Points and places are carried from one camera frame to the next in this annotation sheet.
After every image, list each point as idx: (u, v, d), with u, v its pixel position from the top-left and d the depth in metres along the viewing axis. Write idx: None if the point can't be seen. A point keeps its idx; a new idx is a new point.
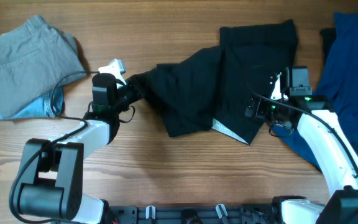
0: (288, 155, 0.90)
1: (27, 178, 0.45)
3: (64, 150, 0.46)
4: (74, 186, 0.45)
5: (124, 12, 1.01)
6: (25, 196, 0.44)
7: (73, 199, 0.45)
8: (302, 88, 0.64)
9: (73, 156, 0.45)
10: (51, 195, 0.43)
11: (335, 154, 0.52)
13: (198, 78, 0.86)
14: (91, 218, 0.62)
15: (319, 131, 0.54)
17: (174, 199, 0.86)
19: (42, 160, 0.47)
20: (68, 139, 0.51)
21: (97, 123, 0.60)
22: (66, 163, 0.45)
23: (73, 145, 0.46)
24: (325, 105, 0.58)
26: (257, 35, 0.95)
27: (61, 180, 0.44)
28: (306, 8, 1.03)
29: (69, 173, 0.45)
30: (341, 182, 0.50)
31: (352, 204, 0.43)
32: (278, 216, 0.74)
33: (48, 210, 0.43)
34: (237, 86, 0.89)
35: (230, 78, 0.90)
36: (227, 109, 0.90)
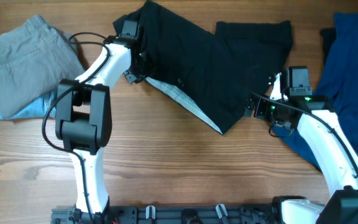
0: (288, 155, 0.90)
1: (63, 114, 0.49)
3: (93, 94, 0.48)
4: (105, 123, 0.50)
5: (124, 12, 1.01)
6: (66, 129, 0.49)
7: (105, 131, 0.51)
8: (301, 88, 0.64)
9: (101, 99, 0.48)
10: (87, 129, 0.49)
11: (336, 153, 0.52)
13: (183, 58, 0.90)
14: (99, 197, 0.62)
15: (319, 131, 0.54)
17: (173, 199, 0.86)
19: (73, 97, 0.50)
20: (95, 79, 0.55)
21: (119, 50, 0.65)
22: (94, 103, 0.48)
23: (100, 89, 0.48)
24: (325, 105, 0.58)
26: (253, 33, 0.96)
27: (94, 119, 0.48)
28: (306, 8, 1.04)
29: (100, 113, 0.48)
30: (341, 182, 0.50)
31: (352, 204, 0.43)
32: (278, 216, 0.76)
33: (84, 140, 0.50)
34: (229, 78, 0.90)
35: (221, 66, 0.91)
36: (215, 98, 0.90)
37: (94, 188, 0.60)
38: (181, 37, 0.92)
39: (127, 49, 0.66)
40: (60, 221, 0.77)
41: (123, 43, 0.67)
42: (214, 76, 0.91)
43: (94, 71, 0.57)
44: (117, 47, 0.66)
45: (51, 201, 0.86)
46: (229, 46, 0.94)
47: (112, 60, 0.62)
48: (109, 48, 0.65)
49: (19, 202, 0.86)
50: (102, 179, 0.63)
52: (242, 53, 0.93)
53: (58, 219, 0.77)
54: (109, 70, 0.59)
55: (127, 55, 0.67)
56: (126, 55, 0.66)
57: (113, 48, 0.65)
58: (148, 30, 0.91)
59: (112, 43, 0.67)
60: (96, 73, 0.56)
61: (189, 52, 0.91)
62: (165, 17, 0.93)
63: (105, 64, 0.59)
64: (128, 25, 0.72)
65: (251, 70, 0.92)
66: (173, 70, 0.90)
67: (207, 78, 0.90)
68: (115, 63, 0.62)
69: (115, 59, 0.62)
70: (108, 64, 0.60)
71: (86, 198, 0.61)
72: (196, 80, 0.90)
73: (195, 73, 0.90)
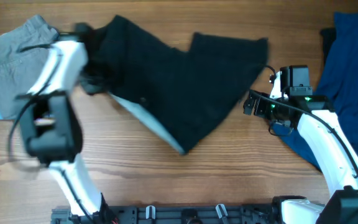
0: (288, 155, 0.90)
1: (28, 131, 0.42)
3: (52, 102, 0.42)
4: (74, 129, 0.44)
5: (125, 12, 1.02)
6: (34, 146, 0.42)
7: (77, 138, 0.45)
8: (302, 87, 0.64)
9: (62, 104, 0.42)
10: (57, 139, 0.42)
11: (336, 153, 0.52)
13: (150, 76, 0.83)
14: (91, 199, 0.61)
15: (318, 131, 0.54)
17: (173, 199, 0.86)
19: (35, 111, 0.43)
20: (46, 88, 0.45)
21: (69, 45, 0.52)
22: (58, 110, 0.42)
23: (60, 95, 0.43)
24: (325, 105, 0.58)
26: (230, 50, 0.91)
27: (60, 127, 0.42)
28: (306, 8, 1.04)
29: (65, 119, 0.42)
30: (342, 182, 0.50)
31: (352, 204, 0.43)
32: (278, 216, 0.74)
33: (58, 152, 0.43)
34: (199, 93, 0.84)
35: (191, 84, 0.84)
36: (179, 119, 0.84)
37: (84, 195, 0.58)
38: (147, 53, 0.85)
39: (78, 44, 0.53)
40: (59, 221, 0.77)
41: (73, 39, 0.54)
42: (182, 96, 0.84)
43: (49, 76, 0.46)
44: (64, 43, 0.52)
45: (51, 201, 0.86)
46: (194, 62, 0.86)
47: (63, 62, 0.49)
48: (58, 44, 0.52)
49: (20, 201, 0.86)
50: (90, 180, 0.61)
52: (207, 69, 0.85)
53: (58, 219, 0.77)
54: (60, 76, 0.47)
55: (79, 54, 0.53)
56: (78, 53, 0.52)
57: (61, 46, 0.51)
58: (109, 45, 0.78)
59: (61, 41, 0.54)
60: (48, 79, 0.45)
61: (155, 67, 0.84)
62: (130, 27, 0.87)
63: (56, 70, 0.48)
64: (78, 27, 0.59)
65: (223, 85, 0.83)
66: (138, 87, 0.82)
67: (152, 91, 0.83)
68: (69, 65, 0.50)
69: (66, 61, 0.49)
70: (60, 68, 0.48)
71: (79, 204, 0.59)
72: (163, 100, 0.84)
73: (155, 88, 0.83)
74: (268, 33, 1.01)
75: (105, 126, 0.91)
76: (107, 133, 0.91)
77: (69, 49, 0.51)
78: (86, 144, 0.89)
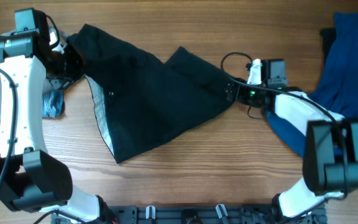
0: (289, 155, 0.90)
1: (9, 196, 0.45)
3: (27, 166, 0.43)
4: (55, 183, 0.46)
5: (125, 12, 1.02)
6: (22, 206, 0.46)
7: (60, 190, 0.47)
8: (278, 79, 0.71)
9: (38, 167, 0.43)
10: (44, 196, 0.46)
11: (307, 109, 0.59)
13: (126, 88, 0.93)
14: (87, 213, 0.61)
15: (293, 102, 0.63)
17: (173, 199, 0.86)
19: (9, 175, 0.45)
20: (16, 142, 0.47)
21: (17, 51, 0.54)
22: (33, 173, 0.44)
23: (33, 154, 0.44)
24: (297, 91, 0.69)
26: (201, 74, 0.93)
27: (41, 186, 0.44)
28: (305, 8, 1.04)
29: (43, 178, 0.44)
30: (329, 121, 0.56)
31: (323, 129, 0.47)
32: (278, 216, 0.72)
33: (45, 202, 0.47)
34: (166, 110, 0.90)
35: (161, 99, 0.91)
36: (140, 135, 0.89)
37: (80, 213, 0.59)
38: (124, 66, 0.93)
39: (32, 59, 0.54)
40: (60, 221, 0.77)
41: (23, 42, 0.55)
42: (150, 110, 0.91)
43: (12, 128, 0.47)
44: (14, 63, 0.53)
45: None
46: (165, 79, 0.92)
47: (20, 94, 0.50)
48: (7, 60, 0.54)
49: None
50: (82, 196, 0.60)
52: (176, 91, 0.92)
53: (58, 219, 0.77)
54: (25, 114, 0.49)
55: (37, 66, 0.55)
56: (35, 67, 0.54)
57: (10, 68, 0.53)
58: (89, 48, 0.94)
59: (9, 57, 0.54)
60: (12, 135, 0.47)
61: (129, 81, 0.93)
62: (102, 33, 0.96)
63: (17, 112, 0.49)
64: (20, 17, 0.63)
65: (191, 106, 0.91)
66: (109, 100, 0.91)
67: (128, 100, 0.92)
68: (28, 93, 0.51)
69: (24, 91, 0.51)
70: (22, 103, 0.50)
71: (81, 220, 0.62)
72: (129, 114, 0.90)
73: (127, 98, 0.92)
74: (268, 33, 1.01)
75: None
76: None
77: (25, 66, 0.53)
78: (87, 144, 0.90)
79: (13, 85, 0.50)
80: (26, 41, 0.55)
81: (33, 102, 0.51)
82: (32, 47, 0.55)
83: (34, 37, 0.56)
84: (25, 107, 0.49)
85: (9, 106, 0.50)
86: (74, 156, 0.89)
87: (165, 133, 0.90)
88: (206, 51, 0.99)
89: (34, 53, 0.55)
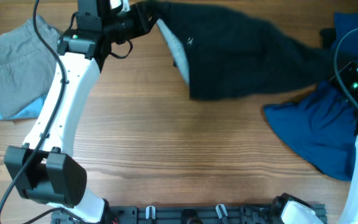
0: (288, 155, 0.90)
1: (23, 186, 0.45)
3: (48, 166, 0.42)
4: (72, 188, 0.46)
5: None
6: (32, 198, 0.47)
7: (75, 195, 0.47)
8: None
9: (58, 170, 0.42)
10: (55, 196, 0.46)
11: None
13: (199, 51, 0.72)
14: (92, 215, 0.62)
15: None
17: (174, 200, 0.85)
19: (30, 168, 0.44)
20: (46, 139, 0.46)
21: (80, 47, 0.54)
22: (53, 175, 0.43)
23: (58, 157, 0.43)
24: None
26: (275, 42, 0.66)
27: (56, 188, 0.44)
28: (305, 9, 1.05)
29: (61, 182, 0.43)
30: (357, 213, 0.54)
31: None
32: (278, 210, 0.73)
33: (53, 201, 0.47)
34: (244, 84, 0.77)
35: (234, 75, 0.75)
36: (209, 91, 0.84)
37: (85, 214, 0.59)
38: (197, 26, 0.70)
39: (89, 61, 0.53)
40: (60, 221, 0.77)
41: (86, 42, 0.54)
42: (225, 82, 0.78)
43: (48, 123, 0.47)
44: (73, 60, 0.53)
45: None
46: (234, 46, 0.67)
47: (66, 93, 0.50)
48: (67, 54, 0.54)
49: (20, 201, 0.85)
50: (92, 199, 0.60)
52: (268, 61, 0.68)
53: (58, 219, 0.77)
54: (65, 114, 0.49)
55: (92, 69, 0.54)
56: (90, 71, 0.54)
57: (68, 64, 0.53)
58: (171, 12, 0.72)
59: (68, 52, 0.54)
60: (46, 129, 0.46)
61: (196, 31, 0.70)
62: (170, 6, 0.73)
63: (58, 108, 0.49)
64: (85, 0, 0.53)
65: (256, 84, 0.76)
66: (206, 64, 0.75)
67: (201, 61, 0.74)
68: (75, 96, 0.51)
69: (70, 91, 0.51)
70: (65, 102, 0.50)
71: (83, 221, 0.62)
72: (207, 83, 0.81)
73: (199, 58, 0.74)
74: None
75: (105, 126, 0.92)
76: (107, 133, 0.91)
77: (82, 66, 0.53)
78: (87, 144, 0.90)
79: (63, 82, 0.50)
80: (89, 42, 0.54)
81: (76, 104, 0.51)
82: (93, 50, 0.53)
83: (97, 40, 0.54)
84: (67, 108, 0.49)
85: (51, 101, 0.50)
86: (74, 155, 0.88)
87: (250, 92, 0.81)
88: None
89: (94, 56, 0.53)
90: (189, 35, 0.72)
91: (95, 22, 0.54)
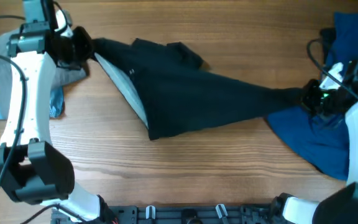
0: (289, 155, 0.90)
1: (12, 185, 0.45)
3: (30, 156, 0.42)
4: (59, 176, 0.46)
5: (125, 12, 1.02)
6: (23, 196, 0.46)
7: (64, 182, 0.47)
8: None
9: (41, 158, 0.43)
10: (45, 189, 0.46)
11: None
13: (143, 88, 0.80)
14: (90, 211, 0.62)
15: None
17: (174, 199, 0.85)
19: (12, 166, 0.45)
20: (22, 134, 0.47)
21: (30, 47, 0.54)
22: (38, 167, 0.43)
23: (37, 145, 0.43)
24: None
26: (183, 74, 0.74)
27: (45, 178, 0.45)
28: (305, 8, 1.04)
29: (47, 170, 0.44)
30: None
31: None
32: (278, 210, 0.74)
33: (46, 195, 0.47)
34: (195, 119, 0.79)
35: (178, 107, 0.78)
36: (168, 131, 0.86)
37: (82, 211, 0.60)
38: (146, 61, 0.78)
39: (42, 56, 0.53)
40: (60, 221, 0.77)
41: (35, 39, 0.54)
42: (161, 107, 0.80)
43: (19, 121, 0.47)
44: (25, 58, 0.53)
45: None
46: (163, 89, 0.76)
47: (30, 89, 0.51)
48: (20, 55, 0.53)
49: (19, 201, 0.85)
50: (86, 195, 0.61)
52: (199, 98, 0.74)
53: (58, 219, 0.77)
54: (33, 108, 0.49)
55: (48, 62, 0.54)
56: (46, 63, 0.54)
57: (22, 62, 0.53)
58: (111, 48, 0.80)
59: (20, 53, 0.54)
60: (20, 127, 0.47)
61: (148, 83, 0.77)
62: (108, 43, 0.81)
63: (25, 104, 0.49)
64: (31, 8, 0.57)
65: (207, 118, 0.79)
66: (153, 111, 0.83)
67: (152, 94, 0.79)
68: (38, 89, 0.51)
69: (34, 86, 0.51)
70: (30, 98, 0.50)
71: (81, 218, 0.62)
72: (156, 113, 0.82)
73: (152, 91, 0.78)
74: (268, 33, 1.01)
75: (105, 126, 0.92)
76: (107, 133, 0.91)
77: (36, 60, 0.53)
78: (87, 144, 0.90)
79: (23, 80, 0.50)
80: (39, 38, 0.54)
81: (41, 96, 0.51)
82: (45, 45, 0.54)
83: (46, 35, 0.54)
84: (34, 102, 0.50)
85: (17, 99, 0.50)
86: (74, 156, 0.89)
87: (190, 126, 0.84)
88: (206, 51, 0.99)
89: (46, 50, 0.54)
90: (130, 66, 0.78)
91: (40, 27, 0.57)
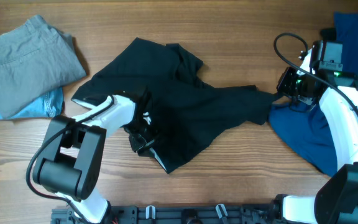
0: (289, 155, 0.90)
1: (48, 155, 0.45)
3: (87, 134, 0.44)
4: (92, 171, 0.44)
5: (125, 12, 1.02)
6: (45, 170, 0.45)
7: (90, 182, 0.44)
8: (332, 63, 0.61)
9: (94, 140, 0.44)
10: (68, 178, 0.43)
11: (352, 129, 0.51)
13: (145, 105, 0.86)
14: (94, 213, 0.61)
15: (342, 109, 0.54)
17: (173, 199, 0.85)
19: (64, 137, 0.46)
20: (92, 121, 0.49)
21: (125, 101, 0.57)
22: (86, 145, 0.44)
23: (97, 131, 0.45)
24: (353, 83, 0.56)
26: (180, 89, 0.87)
27: (80, 162, 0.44)
28: (306, 8, 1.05)
29: (89, 155, 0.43)
30: (352, 159, 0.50)
31: None
32: (278, 213, 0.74)
33: (64, 189, 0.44)
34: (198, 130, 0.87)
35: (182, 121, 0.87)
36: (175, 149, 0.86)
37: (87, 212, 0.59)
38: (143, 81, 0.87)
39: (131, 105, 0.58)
40: (60, 221, 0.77)
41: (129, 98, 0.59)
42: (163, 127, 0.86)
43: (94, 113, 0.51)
44: (121, 101, 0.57)
45: (50, 201, 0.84)
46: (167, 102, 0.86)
47: (112, 110, 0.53)
48: (116, 98, 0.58)
49: (19, 201, 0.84)
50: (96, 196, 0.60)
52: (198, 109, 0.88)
53: (58, 219, 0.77)
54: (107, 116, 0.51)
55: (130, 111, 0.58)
56: (128, 109, 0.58)
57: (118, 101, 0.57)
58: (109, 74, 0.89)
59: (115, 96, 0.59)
60: (94, 116, 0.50)
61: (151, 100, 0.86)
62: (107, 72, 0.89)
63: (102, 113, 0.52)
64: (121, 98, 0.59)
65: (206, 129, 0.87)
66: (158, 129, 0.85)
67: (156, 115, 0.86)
68: (117, 114, 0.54)
69: (115, 110, 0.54)
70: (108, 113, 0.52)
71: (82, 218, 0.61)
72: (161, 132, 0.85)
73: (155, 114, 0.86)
74: (268, 33, 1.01)
75: None
76: None
77: (125, 106, 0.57)
78: None
79: (110, 104, 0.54)
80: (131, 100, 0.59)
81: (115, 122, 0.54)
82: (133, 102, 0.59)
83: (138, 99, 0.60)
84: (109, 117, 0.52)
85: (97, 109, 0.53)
86: None
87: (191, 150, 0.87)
88: (205, 51, 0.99)
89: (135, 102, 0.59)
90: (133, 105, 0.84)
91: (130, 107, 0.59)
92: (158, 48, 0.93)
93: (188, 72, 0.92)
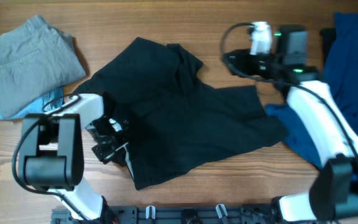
0: (289, 155, 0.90)
1: (28, 152, 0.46)
3: (62, 121, 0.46)
4: (76, 155, 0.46)
5: (125, 12, 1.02)
6: (30, 168, 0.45)
7: (76, 166, 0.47)
8: (296, 55, 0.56)
9: (70, 124, 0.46)
10: (55, 168, 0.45)
11: (324, 121, 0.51)
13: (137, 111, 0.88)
14: (91, 208, 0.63)
15: (310, 103, 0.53)
17: (173, 200, 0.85)
19: (41, 134, 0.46)
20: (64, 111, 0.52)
21: (91, 96, 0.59)
22: (63, 131, 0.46)
23: (71, 117, 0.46)
24: (315, 76, 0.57)
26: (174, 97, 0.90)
27: (63, 148, 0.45)
28: (305, 8, 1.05)
29: (70, 139, 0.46)
30: (332, 151, 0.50)
31: (343, 170, 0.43)
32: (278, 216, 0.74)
33: (54, 180, 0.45)
34: (186, 137, 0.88)
35: (170, 128, 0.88)
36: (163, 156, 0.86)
37: (84, 207, 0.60)
38: (138, 85, 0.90)
39: (98, 97, 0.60)
40: (60, 221, 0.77)
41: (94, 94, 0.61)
42: (153, 133, 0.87)
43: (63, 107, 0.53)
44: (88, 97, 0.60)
45: (50, 201, 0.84)
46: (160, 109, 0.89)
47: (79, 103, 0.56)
48: (82, 95, 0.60)
49: (18, 201, 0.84)
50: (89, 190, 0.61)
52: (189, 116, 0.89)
53: (58, 219, 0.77)
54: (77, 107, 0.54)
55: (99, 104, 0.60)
56: (97, 102, 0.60)
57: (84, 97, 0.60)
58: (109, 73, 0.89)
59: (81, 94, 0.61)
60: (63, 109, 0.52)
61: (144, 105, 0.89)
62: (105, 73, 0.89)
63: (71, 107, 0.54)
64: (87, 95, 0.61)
65: (196, 135, 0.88)
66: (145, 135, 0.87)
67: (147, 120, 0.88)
68: (86, 105, 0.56)
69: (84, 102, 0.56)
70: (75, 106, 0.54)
71: (81, 215, 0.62)
72: (148, 140, 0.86)
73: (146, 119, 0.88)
74: None
75: None
76: None
77: (93, 99, 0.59)
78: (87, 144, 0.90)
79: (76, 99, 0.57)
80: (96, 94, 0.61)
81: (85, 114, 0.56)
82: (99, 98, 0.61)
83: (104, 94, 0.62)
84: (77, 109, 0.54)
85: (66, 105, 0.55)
86: None
87: (192, 156, 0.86)
88: (205, 51, 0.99)
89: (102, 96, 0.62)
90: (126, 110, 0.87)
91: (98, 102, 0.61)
92: (158, 48, 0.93)
93: (185, 76, 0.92)
